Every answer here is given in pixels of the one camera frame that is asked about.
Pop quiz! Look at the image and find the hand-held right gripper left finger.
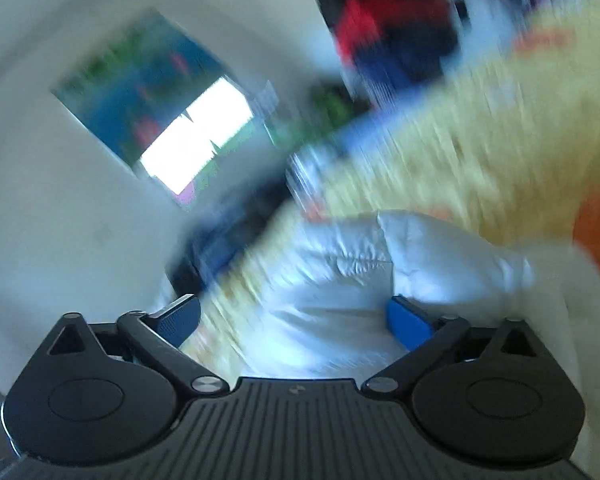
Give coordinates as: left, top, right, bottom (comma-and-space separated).
47, 294, 229, 400

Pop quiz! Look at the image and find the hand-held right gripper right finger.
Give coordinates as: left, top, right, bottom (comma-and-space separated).
361, 295, 546, 401

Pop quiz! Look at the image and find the white puffer jacket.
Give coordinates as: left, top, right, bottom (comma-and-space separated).
252, 210, 600, 476

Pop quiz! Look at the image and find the pile of dark clothes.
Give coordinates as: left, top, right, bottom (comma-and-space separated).
165, 180, 301, 296

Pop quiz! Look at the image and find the heap of colourful clothes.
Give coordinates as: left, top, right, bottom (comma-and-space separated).
307, 0, 566, 106

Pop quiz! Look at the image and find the window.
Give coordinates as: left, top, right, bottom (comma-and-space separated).
139, 75, 258, 196

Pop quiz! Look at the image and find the white plastic bag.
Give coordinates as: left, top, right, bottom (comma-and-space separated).
285, 145, 333, 211

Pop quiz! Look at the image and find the yellow floral bed sheet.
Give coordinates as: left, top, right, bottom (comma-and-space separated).
180, 0, 600, 376

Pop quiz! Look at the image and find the green plastic stool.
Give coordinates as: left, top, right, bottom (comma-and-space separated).
265, 85, 371, 146

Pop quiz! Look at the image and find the blue lotus flower curtain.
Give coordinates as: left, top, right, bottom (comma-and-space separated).
50, 7, 231, 211

